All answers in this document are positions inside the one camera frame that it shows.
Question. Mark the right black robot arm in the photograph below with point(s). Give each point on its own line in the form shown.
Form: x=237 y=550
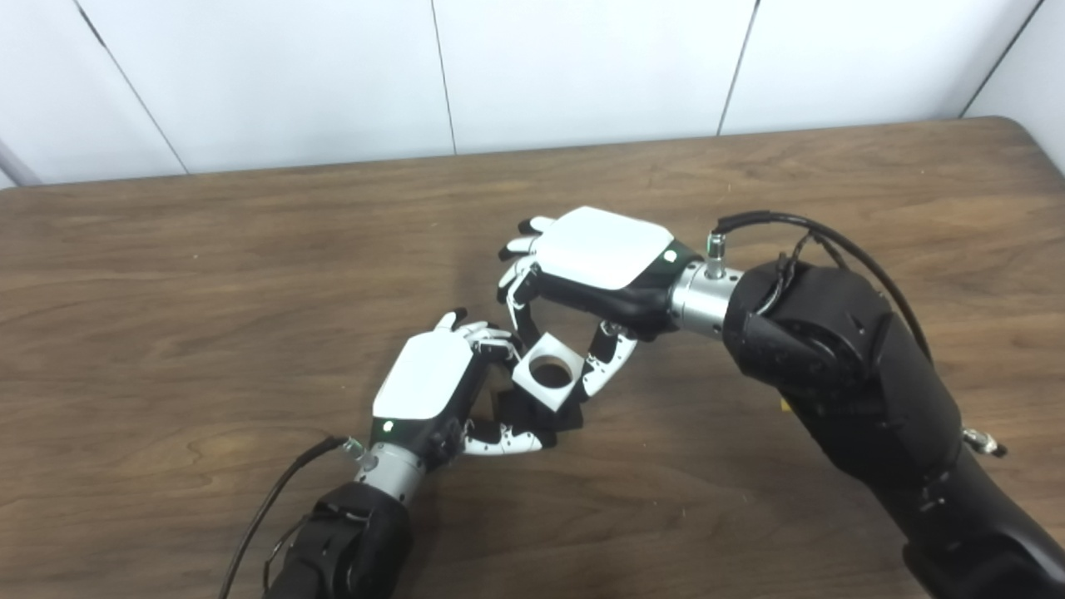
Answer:
x=865 y=391

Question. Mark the black peg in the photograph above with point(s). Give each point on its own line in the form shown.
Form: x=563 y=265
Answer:
x=520 y=408

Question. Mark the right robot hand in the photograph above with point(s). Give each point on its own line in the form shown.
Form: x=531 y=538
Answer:
x=599 y=249

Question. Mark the white square piece with hole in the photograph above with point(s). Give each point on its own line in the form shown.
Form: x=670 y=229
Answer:
x=553 y=398

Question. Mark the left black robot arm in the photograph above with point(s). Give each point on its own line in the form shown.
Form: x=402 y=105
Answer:
x=349 y=541

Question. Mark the grey wall corner strip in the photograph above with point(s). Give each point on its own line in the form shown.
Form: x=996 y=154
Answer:
x=17 y=166

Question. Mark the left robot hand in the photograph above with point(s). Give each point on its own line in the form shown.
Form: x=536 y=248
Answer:
x=424 y=374

